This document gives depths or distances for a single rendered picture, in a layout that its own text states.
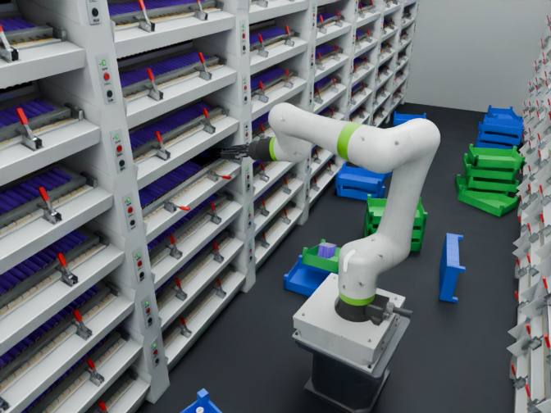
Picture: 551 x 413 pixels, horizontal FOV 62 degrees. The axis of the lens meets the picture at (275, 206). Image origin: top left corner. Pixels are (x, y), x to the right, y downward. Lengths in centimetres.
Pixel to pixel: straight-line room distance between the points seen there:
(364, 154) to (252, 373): 104
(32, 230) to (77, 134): 25
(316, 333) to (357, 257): 30
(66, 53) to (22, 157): 26
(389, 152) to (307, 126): 32
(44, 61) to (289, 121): 74
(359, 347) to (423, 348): 61
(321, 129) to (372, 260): 44
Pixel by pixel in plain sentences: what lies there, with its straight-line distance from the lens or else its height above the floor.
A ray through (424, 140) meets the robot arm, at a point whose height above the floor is 99.
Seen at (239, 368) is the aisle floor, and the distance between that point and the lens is 196.
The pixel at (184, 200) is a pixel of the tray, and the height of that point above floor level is 69.
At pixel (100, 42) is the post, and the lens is 126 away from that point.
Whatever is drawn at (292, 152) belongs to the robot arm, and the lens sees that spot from 163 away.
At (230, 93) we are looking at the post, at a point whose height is 98.
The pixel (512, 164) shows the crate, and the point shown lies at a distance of 331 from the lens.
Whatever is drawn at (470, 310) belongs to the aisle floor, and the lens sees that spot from 237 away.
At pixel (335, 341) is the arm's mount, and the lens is 158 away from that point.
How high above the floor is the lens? 146
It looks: 29 degrees down
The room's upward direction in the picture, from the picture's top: straight up
